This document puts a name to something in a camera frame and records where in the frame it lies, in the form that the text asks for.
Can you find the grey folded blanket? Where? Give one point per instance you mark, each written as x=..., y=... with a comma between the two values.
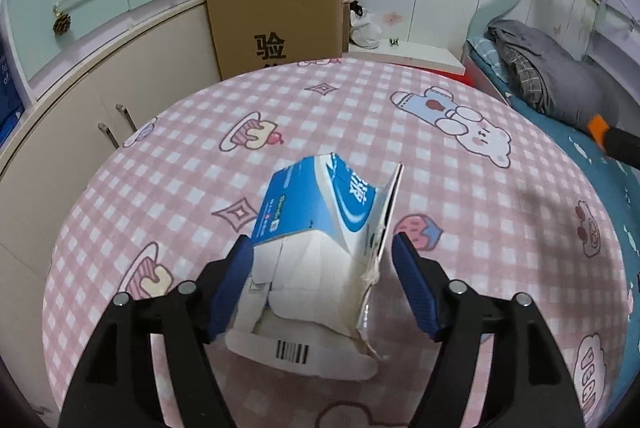
x=549, y=79

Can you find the pink checkered tablecloth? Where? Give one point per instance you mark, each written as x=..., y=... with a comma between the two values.
x=504, y=198

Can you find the brown cardboard box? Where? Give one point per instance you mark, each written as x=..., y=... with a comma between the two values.
x=251, y=35

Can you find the blue white carton box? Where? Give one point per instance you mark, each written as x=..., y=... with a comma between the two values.
x=318, y=242

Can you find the orange bottle cap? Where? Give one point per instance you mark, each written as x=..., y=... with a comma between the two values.
x=597, y=128

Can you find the blue shopping bag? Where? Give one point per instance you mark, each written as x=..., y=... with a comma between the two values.
x=11, y=105

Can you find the red white storage bench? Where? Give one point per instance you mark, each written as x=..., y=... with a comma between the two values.
x=419, y=56

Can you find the white curved cabinet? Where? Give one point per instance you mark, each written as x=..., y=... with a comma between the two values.
x=79, y=108

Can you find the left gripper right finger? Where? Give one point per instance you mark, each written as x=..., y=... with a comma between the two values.
x=529, y=384

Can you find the teal patterned bed sheet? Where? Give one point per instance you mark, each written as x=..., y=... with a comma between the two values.
x=614, y=182

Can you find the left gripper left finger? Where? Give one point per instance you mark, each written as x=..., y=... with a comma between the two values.
x=114, y=381

